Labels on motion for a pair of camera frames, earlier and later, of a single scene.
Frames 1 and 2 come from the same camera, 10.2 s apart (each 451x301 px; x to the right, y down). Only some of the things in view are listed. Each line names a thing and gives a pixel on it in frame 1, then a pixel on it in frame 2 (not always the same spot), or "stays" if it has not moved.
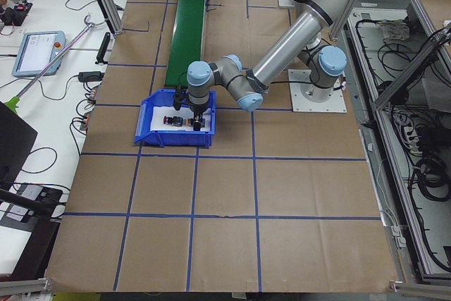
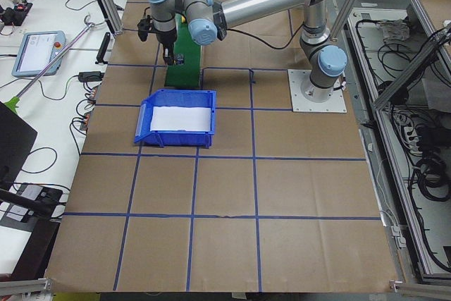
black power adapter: (90, 76) stays
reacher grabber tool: (13, 103) stays
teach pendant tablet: (35, 51) stays
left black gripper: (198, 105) -> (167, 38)
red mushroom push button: (174, 121) -> (180, 58)
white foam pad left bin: (158, 113) stays
